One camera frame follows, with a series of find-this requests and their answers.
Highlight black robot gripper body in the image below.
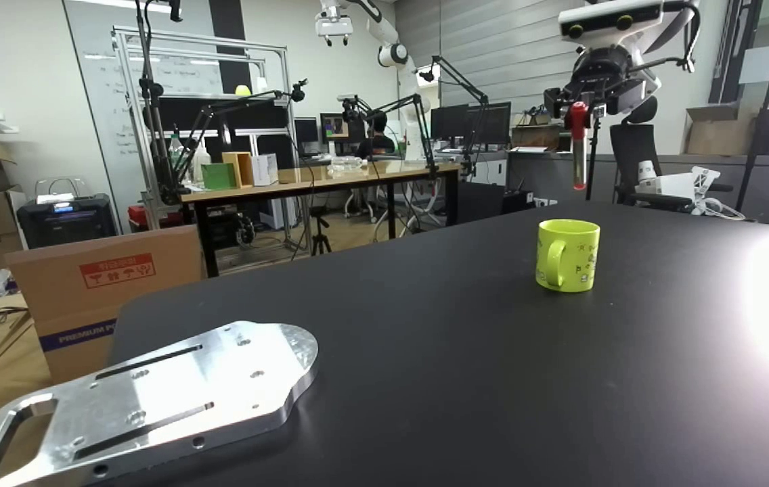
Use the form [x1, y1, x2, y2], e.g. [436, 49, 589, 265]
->
[541, 43, 660, 118]

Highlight red marker pen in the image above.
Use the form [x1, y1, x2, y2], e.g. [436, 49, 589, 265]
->
[566, 101, 591, 192]

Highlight black office chair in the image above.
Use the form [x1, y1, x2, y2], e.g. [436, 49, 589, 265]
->
[609, 99, 658, 207]

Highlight black computer monitor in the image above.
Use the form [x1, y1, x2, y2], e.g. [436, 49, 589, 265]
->
[432, 104, 512, 145]

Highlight white device on table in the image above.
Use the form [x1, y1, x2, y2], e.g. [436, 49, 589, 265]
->
[635, 160, 746, 222]

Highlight yellow-green ceramic mug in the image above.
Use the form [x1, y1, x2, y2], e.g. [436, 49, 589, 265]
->
[537, 219, 602, 295]

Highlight seated person in black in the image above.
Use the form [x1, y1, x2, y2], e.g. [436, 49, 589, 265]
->
[354, 111, 396, 160]

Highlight wooden desk black legs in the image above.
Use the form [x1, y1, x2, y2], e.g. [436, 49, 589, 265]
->
[183, 160, 460, 277]

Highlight silver metal mounting plate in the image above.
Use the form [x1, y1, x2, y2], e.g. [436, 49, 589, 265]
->
[0, 321, 321, 487]

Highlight brown cardboard box red label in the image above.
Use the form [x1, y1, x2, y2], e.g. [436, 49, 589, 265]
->
[5, 225, 203, 380]

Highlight white aluminium frame rack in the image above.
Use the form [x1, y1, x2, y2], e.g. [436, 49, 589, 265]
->
[111, 24, 294, 184]

